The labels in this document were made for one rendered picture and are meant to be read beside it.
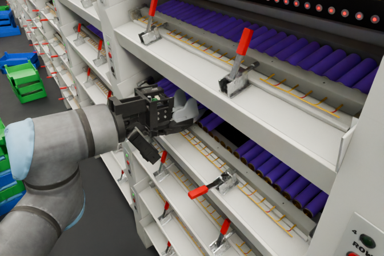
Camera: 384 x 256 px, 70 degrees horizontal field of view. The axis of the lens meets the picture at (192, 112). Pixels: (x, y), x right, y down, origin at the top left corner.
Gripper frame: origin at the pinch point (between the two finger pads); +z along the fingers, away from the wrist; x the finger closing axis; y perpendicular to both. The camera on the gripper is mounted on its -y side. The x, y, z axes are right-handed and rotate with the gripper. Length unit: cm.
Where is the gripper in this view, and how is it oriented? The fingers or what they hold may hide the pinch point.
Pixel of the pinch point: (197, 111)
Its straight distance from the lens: 63.3
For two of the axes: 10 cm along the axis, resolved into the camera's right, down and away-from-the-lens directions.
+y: 0.7, -8.7, -4.9
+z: 8.2, -2.3, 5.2
